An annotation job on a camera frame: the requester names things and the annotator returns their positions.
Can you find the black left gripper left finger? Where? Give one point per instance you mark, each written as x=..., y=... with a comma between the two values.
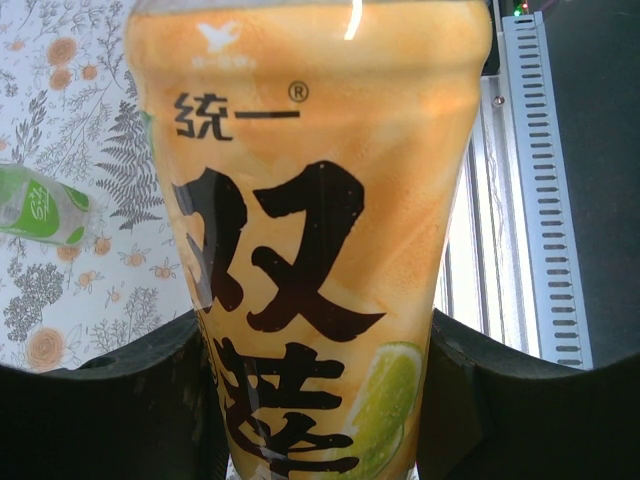
x=100, y=425

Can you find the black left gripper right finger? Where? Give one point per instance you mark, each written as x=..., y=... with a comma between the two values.
x=525, y=425

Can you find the clear bottle bright green label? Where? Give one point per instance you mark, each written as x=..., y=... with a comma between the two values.
x=45, y=205

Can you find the orange label tea bottle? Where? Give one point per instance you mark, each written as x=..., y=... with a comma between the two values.
x=320, y=200

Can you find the floral patterned table cover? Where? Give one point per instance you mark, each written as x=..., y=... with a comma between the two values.
x=65, y=125

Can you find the aluminium frame front rail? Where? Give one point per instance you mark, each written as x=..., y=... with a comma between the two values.
x=487, y=225

